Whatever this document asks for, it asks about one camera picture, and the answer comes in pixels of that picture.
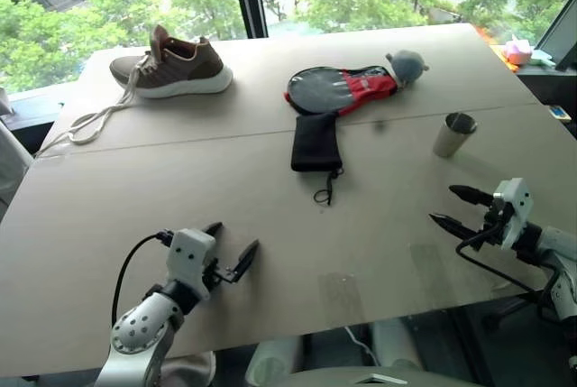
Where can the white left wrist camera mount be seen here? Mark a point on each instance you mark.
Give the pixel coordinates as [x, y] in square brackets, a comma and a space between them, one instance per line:
[189, 256]

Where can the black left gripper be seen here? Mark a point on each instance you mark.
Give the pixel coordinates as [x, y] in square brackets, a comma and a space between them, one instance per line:
[216, 274]

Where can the white cylindrical leg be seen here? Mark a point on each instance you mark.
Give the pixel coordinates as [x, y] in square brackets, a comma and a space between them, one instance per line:
[270, 362]
[394, 344]

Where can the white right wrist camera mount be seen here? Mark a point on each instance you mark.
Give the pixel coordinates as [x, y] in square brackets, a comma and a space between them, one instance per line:
[518, 206]

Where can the brown sneaker with white laces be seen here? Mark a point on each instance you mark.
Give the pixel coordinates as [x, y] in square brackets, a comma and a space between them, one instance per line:
[180, 71]

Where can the dark side desk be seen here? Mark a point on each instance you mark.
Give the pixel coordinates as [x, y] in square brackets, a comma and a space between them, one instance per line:
[541, 85]

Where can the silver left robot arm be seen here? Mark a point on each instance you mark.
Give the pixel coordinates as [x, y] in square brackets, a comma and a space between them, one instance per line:
[135, 333]

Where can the grey rounded robot torso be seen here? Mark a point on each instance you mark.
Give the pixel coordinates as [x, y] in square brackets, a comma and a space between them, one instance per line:
[338, 378]

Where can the grey plush toy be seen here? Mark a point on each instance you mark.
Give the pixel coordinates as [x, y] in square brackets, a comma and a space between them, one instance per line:
[405, 67]

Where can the pale green object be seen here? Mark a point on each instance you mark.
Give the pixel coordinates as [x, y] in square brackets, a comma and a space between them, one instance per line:
[543, 60]

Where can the stainless steel cup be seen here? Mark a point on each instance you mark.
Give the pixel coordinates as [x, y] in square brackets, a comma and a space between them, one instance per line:
[448, 141]

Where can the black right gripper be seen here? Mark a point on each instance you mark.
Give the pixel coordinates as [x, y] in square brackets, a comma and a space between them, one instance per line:
[493, 222]

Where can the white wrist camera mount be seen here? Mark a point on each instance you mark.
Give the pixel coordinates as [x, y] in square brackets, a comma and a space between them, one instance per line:
[518, 206]
[189, 256]

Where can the pink box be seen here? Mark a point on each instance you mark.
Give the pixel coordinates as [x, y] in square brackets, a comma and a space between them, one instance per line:
[518, 51]

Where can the orange object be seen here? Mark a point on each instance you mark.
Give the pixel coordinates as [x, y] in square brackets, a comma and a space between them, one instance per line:
[496, 51]

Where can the black and red paddle case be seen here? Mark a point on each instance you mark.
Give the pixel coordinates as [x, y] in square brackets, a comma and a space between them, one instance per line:
[315, 89]

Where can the small blue and white card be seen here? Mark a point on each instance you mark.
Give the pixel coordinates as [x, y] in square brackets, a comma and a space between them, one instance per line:
[560, 113]

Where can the dark slanted monitor frame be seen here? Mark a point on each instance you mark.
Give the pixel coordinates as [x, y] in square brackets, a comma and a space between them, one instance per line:
[559, 39]

